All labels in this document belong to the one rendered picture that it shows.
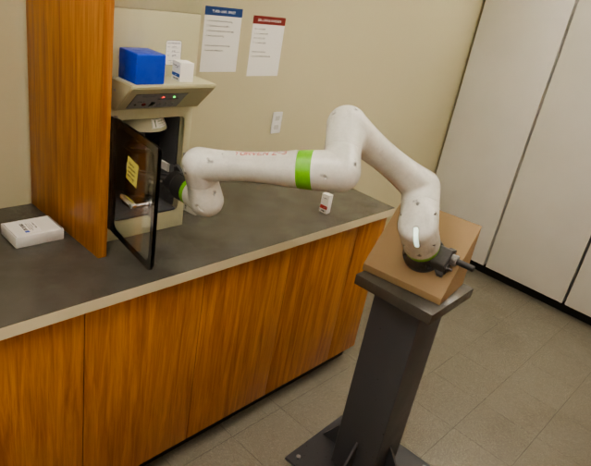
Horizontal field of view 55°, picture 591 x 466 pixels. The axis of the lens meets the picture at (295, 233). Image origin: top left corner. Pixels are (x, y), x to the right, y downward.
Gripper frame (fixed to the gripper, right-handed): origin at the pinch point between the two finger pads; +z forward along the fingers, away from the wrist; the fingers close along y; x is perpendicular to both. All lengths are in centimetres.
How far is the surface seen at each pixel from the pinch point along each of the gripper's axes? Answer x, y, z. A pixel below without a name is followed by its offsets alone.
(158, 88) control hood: -31.1, 7.5, -15.9
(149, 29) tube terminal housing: -46.7, 4.5, -4.8
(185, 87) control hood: -31.2, -2.5, -15.9
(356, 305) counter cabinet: 81, -111, -29
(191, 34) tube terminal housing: -45.7, -11.9, -4.6
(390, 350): 51, -54, -83
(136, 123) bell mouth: -15.4, 4.6, 0.1
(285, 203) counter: 25, -70, -6
